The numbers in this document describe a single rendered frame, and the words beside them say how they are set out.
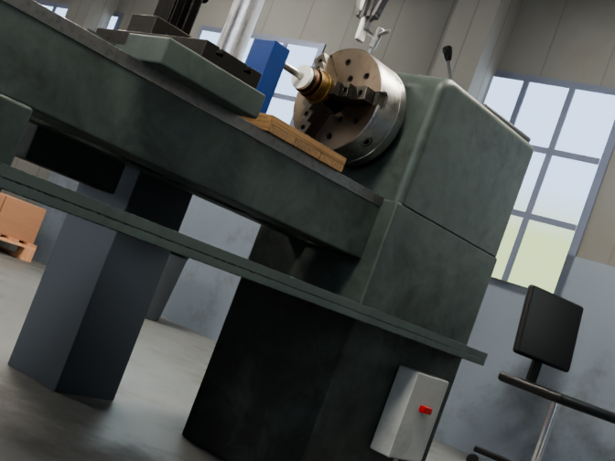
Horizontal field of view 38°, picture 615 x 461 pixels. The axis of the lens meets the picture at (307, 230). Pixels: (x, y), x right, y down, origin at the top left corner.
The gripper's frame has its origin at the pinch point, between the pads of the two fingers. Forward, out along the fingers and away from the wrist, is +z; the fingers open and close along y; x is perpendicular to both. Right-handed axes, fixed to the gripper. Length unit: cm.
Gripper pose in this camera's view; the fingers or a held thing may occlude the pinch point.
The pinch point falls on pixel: (362, 30)
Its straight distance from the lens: 276.2
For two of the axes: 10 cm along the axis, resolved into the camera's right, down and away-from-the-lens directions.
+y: 7.2, 1.6, -6.7
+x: 6.2, 2.9, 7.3
